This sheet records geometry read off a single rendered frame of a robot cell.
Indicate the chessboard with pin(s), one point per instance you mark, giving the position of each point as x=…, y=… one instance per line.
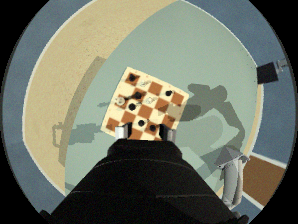
x=162, y=110

